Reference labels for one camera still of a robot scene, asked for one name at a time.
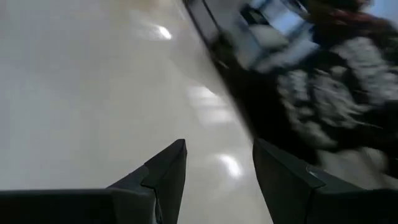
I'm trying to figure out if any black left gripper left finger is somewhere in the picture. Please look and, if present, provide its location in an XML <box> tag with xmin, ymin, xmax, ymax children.
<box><xmin>0</xmin><ymin>139</ymin><xmax>187</xmax><ymax>224</ymax></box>

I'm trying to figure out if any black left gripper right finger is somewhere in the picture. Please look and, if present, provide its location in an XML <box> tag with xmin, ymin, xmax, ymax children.
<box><xmin>253</xmin><ymin>139</ymin><xmax>398</xmax><ymax>224</ymax></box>

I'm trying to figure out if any person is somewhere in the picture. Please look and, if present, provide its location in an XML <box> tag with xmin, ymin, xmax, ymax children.
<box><xmin>248</xmin><ymin>0</ymin><xmax>398</xmax><ymax>187</ymax></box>

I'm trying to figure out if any black metal table frame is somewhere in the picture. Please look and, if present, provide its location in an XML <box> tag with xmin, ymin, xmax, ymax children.
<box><xmin>182</xmin><ymin>0</ymin><xmax>259</xmax><ymax>144</ymax></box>

